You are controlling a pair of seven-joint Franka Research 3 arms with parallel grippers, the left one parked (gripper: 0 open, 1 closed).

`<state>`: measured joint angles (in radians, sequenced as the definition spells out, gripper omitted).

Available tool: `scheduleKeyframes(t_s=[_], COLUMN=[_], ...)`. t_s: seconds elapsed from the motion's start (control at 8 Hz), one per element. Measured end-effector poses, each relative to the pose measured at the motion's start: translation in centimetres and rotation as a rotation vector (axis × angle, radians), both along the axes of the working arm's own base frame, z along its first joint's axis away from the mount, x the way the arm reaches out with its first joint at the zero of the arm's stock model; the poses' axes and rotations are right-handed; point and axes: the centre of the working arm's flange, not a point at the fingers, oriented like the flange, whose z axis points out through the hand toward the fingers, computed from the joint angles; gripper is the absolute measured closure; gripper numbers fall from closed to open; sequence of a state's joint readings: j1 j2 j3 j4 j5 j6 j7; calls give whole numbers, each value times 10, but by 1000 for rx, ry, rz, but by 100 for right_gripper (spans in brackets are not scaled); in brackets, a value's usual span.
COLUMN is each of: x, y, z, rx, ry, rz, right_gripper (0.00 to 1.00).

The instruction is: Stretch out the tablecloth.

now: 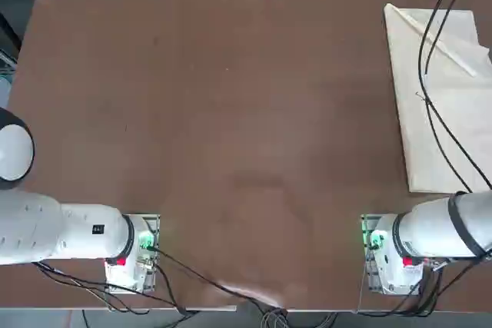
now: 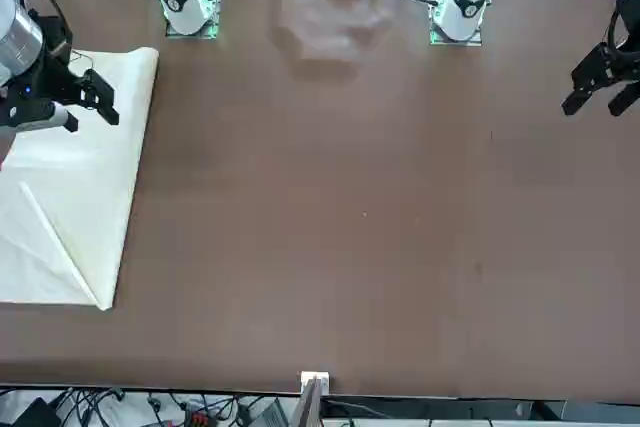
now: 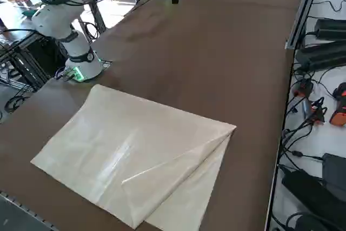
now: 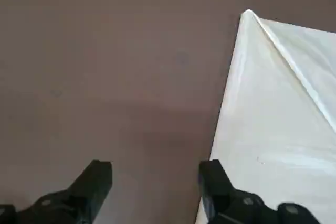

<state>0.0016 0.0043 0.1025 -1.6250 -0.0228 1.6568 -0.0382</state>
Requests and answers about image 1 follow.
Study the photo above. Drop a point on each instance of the steel arm base plate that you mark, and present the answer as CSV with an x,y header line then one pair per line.
x,y
150,283
372,282

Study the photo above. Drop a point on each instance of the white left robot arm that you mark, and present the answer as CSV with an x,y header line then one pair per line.
x,y
77,228

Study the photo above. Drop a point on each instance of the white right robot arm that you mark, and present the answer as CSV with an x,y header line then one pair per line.
x,y
430,228

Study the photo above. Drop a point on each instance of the cream tablecloth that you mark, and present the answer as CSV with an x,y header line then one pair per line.
x,y
407,74

